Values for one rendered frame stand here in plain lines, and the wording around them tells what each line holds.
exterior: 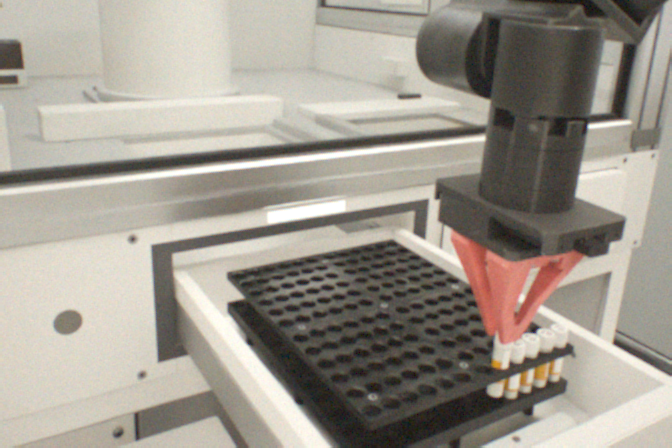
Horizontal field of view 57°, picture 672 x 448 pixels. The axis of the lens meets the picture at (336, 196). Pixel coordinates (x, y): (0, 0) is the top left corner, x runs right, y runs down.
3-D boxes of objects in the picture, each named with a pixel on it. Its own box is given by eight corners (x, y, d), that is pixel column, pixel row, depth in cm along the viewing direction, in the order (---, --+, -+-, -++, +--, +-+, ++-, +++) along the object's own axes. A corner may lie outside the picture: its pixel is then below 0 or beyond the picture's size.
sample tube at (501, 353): (493, 387, 44) (505, 326, 43) (507, 396, 43) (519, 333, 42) (481, 390, 43) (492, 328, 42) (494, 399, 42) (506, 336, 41)
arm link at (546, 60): (552, 5, 31) (634, 8, 33) (470, -2, 37) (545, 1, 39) (531, 139, 33) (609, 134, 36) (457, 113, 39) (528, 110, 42)
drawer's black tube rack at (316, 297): (560, 420, 47) (574, 345, 45) (363, 510, 38) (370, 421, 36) (388, 296, 65) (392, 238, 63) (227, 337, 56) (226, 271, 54)
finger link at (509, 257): (493, 373, 38) (516, 230, 35) (422, 318, 44) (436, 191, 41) (571, 347, 41) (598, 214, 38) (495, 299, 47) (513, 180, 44)
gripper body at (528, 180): (545, 267, 33) (570, 131, 31) (429, 205, 42) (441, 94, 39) (624, 247, 36) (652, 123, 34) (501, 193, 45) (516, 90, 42)
